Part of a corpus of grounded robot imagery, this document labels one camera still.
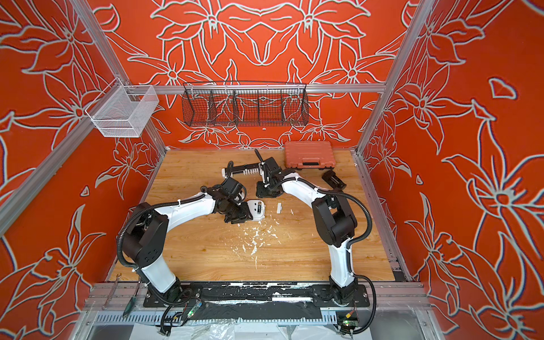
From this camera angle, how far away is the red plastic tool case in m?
1.09

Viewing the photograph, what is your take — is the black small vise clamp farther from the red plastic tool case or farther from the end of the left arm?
the end of the left arm

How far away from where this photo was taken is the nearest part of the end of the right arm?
697 mm

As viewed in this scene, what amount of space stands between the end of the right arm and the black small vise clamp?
359 mm

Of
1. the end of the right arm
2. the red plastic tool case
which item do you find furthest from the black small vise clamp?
the end of the right arm

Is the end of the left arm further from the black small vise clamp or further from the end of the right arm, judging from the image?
the black small vise clamp

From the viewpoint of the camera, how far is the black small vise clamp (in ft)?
3.40

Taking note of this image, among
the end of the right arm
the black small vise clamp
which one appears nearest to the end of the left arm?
the end of the right arm

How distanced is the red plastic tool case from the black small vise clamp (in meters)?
0.03

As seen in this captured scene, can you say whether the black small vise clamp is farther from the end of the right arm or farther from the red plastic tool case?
the end of the right arm

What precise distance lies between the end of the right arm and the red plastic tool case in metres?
0.29
